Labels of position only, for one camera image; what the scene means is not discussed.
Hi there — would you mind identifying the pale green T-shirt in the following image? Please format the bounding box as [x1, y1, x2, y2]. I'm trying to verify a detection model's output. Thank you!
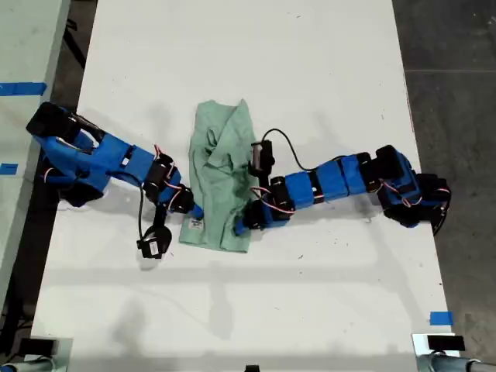
[178, 98, 259, 255]

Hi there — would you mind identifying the black stand leg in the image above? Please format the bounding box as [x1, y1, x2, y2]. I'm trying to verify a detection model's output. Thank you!
[61, 17, 88, 71]

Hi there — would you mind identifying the long blue tape strip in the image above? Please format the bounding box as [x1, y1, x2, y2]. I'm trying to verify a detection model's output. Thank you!
[0, 81, 48, 96]

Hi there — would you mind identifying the silver metal plate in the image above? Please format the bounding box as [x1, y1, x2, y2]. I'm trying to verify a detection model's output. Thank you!
[22, 336, 74, 372]
[411, 332, 462, 372]

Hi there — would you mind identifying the square blue tape piece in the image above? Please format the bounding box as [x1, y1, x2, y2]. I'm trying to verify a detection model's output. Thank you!
[429, 311, 454, 326]

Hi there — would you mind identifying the small black box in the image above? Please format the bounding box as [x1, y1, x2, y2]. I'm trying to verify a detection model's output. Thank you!
[427, 335, 466, 352]
[19, 338, 56, 356]

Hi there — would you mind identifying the pale side table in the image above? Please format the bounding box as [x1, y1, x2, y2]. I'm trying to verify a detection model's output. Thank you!
[0, 0, 73, 311]

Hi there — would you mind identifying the grey tube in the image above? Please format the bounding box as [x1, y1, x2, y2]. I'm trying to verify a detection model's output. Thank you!
[429, 354, 496, 372]
[0, 358, 59, 372]

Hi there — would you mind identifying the black camera cable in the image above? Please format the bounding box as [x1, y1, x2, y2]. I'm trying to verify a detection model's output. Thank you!
[137, 185, 147, 243]
[261, 128, 325, 171]

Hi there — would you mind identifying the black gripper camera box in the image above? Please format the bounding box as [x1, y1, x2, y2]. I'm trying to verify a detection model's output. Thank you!
[136, 203, 173, 260]
[249, 139, 276, 176]

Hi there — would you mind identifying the black arm base cable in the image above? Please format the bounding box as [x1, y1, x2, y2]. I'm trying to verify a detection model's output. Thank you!
[431, 189, 453, 236]

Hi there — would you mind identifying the black floor cable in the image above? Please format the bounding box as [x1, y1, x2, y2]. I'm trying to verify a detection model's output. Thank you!
[0, 315, 36, 356]

